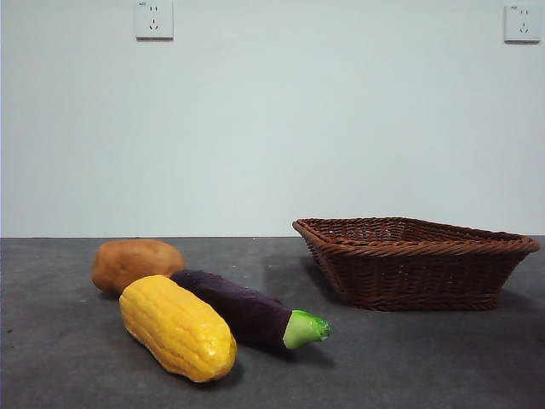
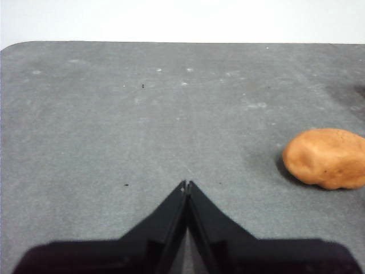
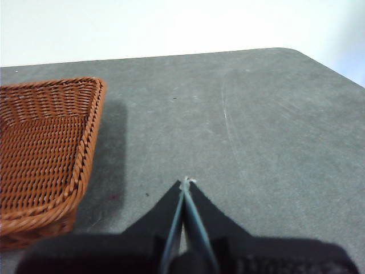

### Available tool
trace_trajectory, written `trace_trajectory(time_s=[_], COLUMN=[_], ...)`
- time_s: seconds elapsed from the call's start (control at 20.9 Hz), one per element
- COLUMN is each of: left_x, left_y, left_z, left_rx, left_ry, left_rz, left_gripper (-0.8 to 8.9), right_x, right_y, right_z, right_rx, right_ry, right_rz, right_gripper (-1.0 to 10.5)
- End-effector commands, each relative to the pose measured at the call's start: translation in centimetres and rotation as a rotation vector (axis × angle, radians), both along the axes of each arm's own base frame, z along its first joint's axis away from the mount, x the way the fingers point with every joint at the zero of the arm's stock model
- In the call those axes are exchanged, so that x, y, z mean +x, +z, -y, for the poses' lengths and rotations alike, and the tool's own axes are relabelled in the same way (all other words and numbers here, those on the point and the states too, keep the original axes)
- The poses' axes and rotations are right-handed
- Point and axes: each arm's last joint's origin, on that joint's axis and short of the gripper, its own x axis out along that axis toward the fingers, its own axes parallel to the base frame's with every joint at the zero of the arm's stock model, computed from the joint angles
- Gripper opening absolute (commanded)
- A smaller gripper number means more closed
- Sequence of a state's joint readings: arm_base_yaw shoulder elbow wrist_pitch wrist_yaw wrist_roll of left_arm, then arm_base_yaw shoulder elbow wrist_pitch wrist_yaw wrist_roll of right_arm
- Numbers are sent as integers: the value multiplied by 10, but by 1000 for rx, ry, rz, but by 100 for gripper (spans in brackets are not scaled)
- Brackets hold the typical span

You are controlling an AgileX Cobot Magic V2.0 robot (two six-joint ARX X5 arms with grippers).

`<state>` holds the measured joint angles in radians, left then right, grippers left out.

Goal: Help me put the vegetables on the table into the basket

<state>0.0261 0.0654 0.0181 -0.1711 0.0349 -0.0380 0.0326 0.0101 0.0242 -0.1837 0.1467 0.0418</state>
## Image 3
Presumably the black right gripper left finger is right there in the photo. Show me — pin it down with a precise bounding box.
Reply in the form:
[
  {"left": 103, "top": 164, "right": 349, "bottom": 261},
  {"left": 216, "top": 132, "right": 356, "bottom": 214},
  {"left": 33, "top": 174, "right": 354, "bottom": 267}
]
[{"left": 16, "top": 179, "right": 185, "bottom": 274}]

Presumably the brown woven wicker basket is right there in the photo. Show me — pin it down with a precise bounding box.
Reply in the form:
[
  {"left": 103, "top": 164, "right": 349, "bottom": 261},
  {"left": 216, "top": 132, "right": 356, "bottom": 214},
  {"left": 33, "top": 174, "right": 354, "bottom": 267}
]
[{"left": 0, "top": 76, "right": 108, "bottom": 251}]

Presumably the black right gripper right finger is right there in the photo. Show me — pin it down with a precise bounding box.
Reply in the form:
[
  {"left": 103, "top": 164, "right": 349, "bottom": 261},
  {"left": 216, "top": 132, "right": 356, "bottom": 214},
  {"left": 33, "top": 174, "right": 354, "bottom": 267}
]
[{"left": 170, "top": 180, "right": 360, "bottom": 274}]

